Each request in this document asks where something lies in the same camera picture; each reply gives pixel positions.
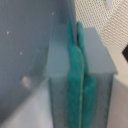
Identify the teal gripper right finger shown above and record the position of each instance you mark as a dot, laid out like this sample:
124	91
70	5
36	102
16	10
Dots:
87	86

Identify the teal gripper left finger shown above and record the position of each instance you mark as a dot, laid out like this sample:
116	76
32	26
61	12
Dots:
74	81

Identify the grey frying pan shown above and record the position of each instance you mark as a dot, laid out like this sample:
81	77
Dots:
34	63

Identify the woven beige placemat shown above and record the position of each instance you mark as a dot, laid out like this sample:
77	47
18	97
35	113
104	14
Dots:
110	23

